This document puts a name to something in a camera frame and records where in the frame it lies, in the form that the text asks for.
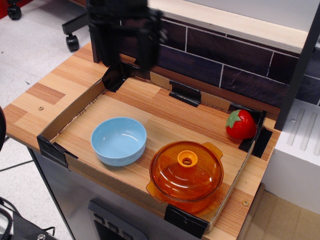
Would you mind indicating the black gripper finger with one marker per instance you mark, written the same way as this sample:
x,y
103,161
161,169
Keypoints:
x,y
110,47
148,49

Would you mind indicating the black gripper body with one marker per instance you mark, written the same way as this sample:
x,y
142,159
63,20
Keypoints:
x,y
136,16

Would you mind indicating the orange transparent pot lid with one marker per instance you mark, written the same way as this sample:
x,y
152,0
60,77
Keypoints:
x,y
186,172

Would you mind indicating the orange transparent pot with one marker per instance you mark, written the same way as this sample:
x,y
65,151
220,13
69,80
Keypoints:
x,y
185,190

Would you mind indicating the black office chair base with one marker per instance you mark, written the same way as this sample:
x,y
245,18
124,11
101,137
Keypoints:
x,y
70,27

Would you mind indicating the black chair caster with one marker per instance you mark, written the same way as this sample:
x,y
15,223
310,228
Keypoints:
x,y
13,10

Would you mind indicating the light blue bowl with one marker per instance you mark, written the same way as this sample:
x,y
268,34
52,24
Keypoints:
x,y
119,141

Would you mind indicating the red toy strawberry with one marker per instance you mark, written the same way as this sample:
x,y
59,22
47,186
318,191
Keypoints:
x,y
241,125

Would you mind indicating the cardboard fence with black tape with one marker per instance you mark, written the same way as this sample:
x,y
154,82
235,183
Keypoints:
x,y
76,176

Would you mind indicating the grey oven control panel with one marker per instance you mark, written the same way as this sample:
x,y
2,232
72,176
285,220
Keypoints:
x,y
111,227

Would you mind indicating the black left shelf post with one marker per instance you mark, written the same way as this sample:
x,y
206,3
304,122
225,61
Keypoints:
x,y
96,45

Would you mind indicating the black shelf post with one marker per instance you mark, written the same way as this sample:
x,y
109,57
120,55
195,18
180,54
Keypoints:
x,y
96,45
298,74

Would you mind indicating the black right shelf post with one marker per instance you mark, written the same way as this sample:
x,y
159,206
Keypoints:
x,y
298,74

